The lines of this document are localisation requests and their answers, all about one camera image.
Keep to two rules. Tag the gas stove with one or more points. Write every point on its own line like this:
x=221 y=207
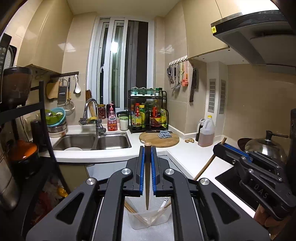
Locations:
x=231 y=180

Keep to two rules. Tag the hanging cleaver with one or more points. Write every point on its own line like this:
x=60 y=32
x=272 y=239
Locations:
x=194 y=84

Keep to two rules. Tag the clear plastic container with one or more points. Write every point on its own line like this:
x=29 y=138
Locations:
x=146 y=218

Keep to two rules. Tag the pink dish soap bottle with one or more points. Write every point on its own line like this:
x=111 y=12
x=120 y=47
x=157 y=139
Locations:
x=111 y=118

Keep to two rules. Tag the black storage shelf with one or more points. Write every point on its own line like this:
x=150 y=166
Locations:
x=30 y=171

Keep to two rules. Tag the round wooden cutting board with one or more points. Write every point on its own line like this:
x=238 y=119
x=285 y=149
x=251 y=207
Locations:
x=158 y=142

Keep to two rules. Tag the stainless steel sink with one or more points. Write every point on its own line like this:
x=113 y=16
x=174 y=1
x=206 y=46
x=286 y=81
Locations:
x=86 y=142

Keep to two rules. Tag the brown ceramic pot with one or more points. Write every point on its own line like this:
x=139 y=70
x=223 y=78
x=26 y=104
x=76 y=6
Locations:
x=16 y=86

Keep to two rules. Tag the range hood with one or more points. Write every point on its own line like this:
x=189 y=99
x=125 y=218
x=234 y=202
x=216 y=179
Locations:
x=262 y=38

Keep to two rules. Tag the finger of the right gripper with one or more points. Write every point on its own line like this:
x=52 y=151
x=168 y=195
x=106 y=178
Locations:
x=233 y=153
x=218 y=150

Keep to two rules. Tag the blue dish cloth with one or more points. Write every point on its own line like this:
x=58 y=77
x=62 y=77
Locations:
x=164 y=134

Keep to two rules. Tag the white striped spoon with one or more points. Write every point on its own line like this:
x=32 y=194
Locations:
x=166 y=200

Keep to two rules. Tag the black wok with lid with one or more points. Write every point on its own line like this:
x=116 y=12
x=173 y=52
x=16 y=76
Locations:
x=264 y=146

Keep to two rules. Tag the green and blue bowls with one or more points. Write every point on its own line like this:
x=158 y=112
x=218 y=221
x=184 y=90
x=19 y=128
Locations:
x=55 y=116

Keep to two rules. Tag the wooden chopstick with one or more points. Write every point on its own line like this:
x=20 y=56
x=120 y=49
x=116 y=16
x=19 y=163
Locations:
x=130 y=206
x=147 y=168
x=209 y=162

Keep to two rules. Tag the white lidded jar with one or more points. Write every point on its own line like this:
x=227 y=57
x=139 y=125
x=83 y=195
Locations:
x=123 y=122

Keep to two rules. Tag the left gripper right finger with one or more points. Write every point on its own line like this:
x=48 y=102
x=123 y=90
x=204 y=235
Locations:
x=160 y=186

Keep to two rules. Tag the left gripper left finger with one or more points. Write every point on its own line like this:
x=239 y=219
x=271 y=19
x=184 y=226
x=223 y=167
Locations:
x=134 y=186

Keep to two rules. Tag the hanging utensil set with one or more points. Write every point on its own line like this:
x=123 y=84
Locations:
x=177 y=73

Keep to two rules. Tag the black condiment rack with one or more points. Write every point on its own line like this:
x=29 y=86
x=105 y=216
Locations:
x=147 y=110

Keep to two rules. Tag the white hanging spoon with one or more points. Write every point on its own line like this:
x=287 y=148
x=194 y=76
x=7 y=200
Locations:
x=77 y=89

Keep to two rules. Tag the grey table mat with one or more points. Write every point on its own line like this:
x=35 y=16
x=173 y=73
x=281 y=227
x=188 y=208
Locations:
x=163 y=231

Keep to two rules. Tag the oil jug with yellow cap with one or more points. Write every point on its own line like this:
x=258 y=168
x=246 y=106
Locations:
x=206 y=132

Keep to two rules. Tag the person's right hand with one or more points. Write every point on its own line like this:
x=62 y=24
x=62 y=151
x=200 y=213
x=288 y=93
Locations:
x=278 y=230

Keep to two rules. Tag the large steel pot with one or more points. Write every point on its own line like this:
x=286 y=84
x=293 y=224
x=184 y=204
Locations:
x=8 y=187

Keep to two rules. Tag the chrome faucet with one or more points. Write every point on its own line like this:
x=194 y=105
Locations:
x=90 y=115

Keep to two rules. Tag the metal grater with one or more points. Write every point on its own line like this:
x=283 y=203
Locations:
x=62 y=91

